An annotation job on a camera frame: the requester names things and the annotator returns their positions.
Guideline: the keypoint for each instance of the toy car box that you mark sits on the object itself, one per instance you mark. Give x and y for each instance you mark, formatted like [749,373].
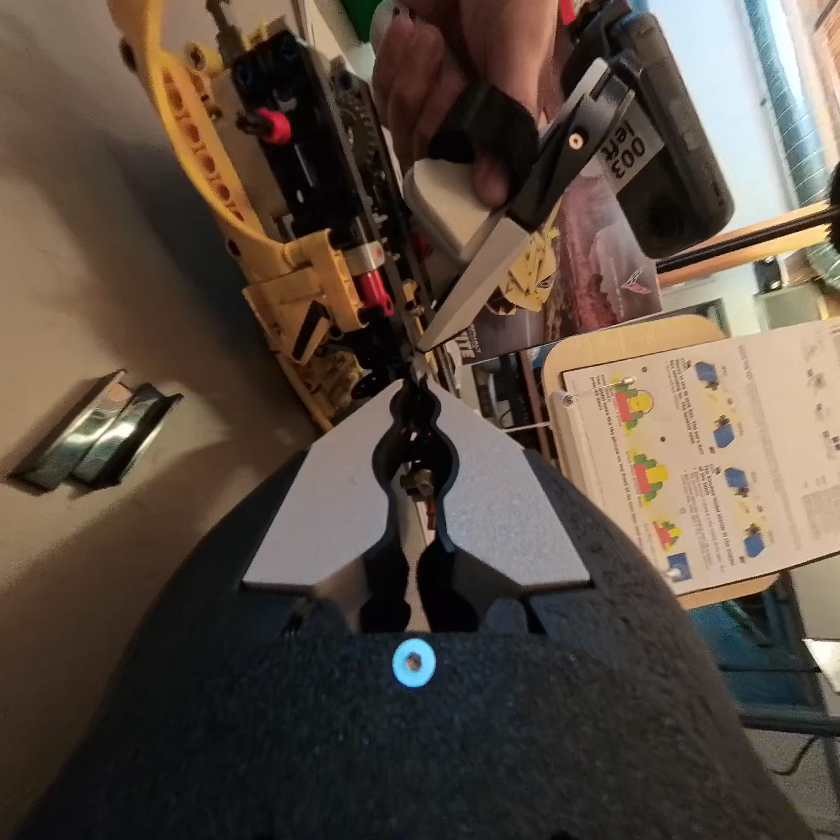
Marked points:
[590,262]

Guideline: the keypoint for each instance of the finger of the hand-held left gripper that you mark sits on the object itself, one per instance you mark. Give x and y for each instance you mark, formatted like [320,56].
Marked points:
[476,289]

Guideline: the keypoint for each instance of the yellow brick car model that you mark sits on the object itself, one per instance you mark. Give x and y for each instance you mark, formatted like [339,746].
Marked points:
[308,197]

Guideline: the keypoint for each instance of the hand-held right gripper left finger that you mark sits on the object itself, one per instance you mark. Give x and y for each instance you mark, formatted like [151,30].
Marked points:
[321,518]

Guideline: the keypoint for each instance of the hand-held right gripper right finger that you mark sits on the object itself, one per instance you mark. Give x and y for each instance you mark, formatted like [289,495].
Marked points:
[512,518]

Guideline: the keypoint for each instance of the grey desk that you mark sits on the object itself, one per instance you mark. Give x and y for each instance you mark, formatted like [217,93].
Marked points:
[98,229]

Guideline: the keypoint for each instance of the person's left hand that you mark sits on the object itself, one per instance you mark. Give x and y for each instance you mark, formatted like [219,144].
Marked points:
[426,72]

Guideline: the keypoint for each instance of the spiral ventilation duct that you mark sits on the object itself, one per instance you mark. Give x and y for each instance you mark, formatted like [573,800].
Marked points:
[774,98]

